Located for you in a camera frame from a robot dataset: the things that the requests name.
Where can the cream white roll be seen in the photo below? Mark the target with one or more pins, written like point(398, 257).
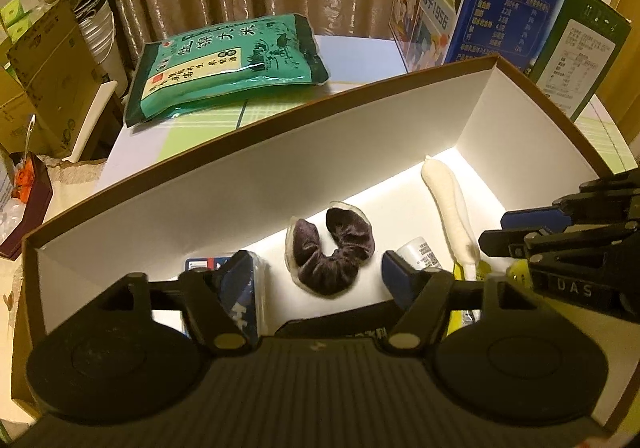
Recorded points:
point(450, 208)

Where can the blue milk carton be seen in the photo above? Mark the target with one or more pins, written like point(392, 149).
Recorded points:
point(515, 2)

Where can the white board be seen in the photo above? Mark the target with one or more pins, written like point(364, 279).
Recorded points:
point(92, 117)

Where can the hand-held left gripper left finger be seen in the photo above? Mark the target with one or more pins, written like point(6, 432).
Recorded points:
point(237, 278)

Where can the thin metal stick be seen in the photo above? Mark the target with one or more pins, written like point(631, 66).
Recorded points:
point(29, 135)

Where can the blue tissue pack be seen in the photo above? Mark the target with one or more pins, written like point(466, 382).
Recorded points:
point(200, 263)

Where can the black shaver box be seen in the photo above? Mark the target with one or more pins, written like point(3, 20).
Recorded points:
point(340, 325)

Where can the green rice bag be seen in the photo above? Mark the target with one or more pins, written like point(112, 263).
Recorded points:
point(225, 67)

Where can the yellow packet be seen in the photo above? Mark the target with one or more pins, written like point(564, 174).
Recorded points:
point(517, 274)

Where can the stack of white bowls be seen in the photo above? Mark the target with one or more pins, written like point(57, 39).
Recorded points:
point(97, 27)

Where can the stack of green boxes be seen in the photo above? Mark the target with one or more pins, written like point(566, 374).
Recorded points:
point(15, 17)

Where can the large brown cardboard box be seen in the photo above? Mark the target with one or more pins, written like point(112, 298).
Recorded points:
point(250, 188)

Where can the green printed box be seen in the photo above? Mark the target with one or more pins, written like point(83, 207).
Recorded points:
point(585, 52)

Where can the tan cardboard box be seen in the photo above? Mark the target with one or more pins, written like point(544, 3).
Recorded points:
point(45, 67)

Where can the small white bottle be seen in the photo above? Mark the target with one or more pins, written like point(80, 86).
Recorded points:
point(422, 253)

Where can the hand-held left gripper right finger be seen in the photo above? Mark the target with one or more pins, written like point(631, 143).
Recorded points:
point(400, 278)

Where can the small orange object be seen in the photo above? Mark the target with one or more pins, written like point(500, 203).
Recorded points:
point(22, 180)

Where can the dark brown hair scrunchie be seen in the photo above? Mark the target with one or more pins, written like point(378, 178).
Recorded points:
point(325, 273)

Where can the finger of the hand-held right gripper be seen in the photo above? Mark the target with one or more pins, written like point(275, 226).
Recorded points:
point(530, 219)
point(505, 242)

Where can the dark red tray with clutter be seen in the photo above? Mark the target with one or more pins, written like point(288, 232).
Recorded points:
point(35, 198)

